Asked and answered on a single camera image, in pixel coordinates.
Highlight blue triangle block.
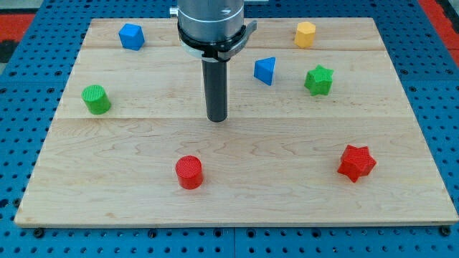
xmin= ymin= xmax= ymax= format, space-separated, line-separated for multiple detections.
xmin=253 ymin=57 xmax=276 ymax=86

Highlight yellow hexagon block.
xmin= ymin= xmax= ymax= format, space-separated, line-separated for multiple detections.
xmin=294 ymin=21 xmax=316 ymax=48

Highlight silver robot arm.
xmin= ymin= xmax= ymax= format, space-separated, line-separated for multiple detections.
xmin=177 ymin=0 xmax=244 ymax=42

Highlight green cylinder block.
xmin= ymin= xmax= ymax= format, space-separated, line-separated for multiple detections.
xmin=81 ymin=85 xmax=111 ymax=115

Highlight green star block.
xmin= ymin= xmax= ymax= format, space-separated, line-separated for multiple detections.
xmin=304 ymin=64 xmax=334 ymax=96

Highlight blue cube block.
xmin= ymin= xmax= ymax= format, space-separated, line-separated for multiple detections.
xmin=118 ymin=24 xmax=145 ymax=51

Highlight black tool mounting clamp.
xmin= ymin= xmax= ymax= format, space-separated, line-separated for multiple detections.
xmin=177 ymin=20 xmax=257 ymax=62

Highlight red star block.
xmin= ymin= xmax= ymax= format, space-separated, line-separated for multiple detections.
xmin=337 ymin=145 xmax=377 ymax=183

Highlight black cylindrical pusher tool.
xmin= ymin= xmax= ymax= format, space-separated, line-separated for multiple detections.
xmin=202 ymin=61 xmax=227 ymax=123

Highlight red cylinder block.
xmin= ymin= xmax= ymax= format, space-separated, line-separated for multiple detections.
xmin=175 ymin=156 xmax=204 ymax=190

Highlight wooden board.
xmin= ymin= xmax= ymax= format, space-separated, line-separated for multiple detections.
xmin=14 ymin=18 xmax=458 ymax=229

